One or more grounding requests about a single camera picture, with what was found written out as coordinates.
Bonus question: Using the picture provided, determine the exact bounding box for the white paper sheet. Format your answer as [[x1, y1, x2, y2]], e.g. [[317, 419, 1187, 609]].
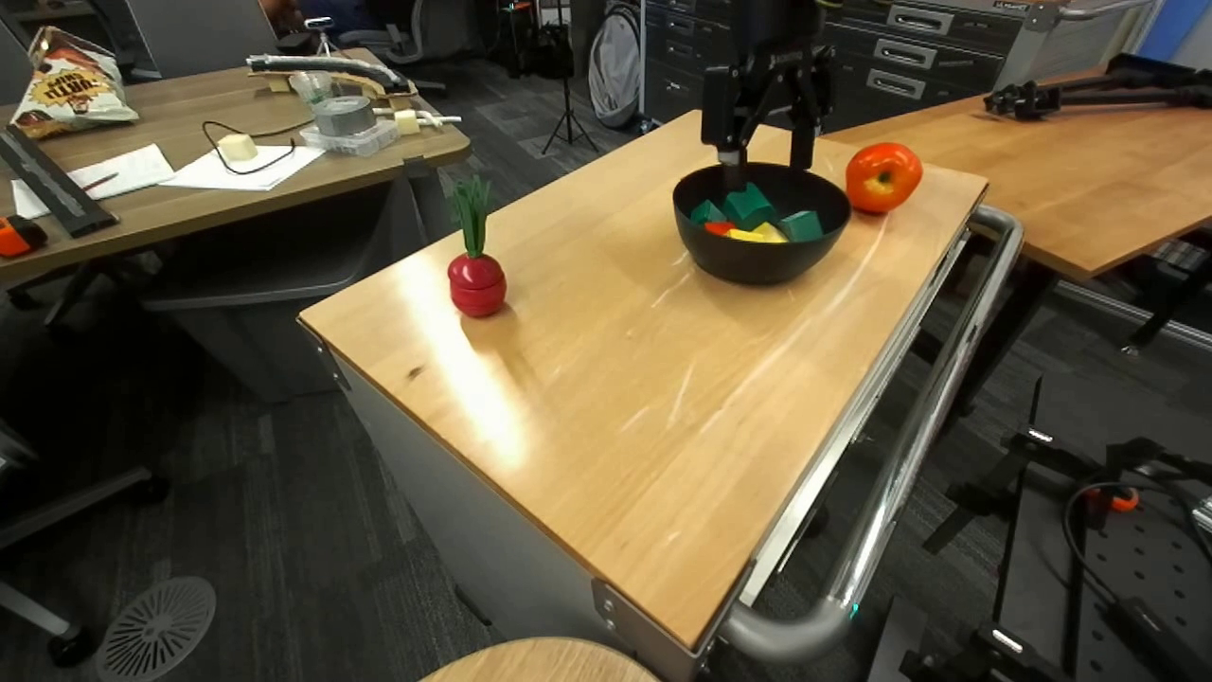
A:
[[169, 145, 317, 194]]

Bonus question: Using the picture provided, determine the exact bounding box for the small green wooden cube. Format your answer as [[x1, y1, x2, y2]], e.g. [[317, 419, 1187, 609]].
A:
[[782, 208, 822, 241]]

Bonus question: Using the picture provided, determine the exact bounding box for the yellow wooden block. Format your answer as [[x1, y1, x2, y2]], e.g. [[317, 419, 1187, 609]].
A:
[[726, 225, 788, 241]]

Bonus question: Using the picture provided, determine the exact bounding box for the orange toy apple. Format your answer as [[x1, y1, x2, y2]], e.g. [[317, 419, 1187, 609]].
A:
[[845, 145, 926, 217]]

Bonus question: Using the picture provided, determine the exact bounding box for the orange wooden cube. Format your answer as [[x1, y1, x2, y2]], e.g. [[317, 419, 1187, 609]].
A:
[[706, 218, 730, 239]]

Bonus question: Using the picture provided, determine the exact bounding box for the black bowl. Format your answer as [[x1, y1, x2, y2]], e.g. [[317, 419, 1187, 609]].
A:
[[674, 163, 849, 284]]

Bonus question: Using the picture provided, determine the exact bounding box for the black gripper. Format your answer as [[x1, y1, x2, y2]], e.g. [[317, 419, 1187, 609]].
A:
[[701, 48, 835, 188]]

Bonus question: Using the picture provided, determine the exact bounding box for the snack chip bag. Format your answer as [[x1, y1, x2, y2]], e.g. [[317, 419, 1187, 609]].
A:
[[13, 25, 136, 139]]

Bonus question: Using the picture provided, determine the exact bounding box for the wooden office desk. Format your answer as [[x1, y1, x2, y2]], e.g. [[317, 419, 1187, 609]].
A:
[[0, 69, 471, 288]]

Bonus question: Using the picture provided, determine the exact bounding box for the black drawer cabinet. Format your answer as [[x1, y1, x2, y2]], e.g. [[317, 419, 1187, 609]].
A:
[[641, 0, 1024, 130]]

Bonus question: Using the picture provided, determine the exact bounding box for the metal cart handle bar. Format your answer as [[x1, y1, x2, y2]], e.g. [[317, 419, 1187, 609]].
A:
[[711, 203, 1024, 662]]

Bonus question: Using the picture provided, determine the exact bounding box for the red toy radish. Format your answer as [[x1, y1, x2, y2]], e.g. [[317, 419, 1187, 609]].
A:
[[448, 174, 506, 317]]

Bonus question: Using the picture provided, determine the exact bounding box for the round wooden stool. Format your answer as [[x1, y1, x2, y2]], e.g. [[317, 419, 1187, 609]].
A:
[[424, 636, 659, 682]]

